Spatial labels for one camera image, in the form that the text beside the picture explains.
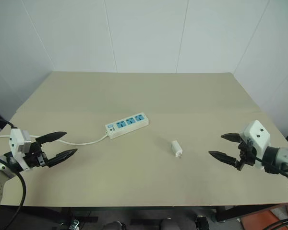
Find black table frame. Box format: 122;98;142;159
0;203;288;230

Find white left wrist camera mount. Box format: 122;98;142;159
9;128;37;172

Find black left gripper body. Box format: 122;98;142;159
23;140;49;170

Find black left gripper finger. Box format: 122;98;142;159
35;131;68;145
46;148;78;168

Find dark rounded shape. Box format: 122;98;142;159
102;221;123;230

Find white power strip blue sockets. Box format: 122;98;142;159
104;112;150;140

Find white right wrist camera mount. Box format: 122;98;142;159
240;120;272;170

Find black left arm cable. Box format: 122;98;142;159
0;117;27;218

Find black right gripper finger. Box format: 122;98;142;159
220;133;242;144
208;150;239;168

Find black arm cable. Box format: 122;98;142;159
250;154;288;175
0;117;27;218

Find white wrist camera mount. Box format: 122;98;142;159
240;120;272;170
9;128;37;172

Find orange floor mat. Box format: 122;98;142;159
235;203;288;230

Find black floor cables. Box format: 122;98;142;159
265;216;288;230

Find white power strip cord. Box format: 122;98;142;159
0;133;110;146

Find white plug adapter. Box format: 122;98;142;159
170;140;184;159

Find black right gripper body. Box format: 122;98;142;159
235;135;258;171

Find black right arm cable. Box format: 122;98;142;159
250;154;288;175

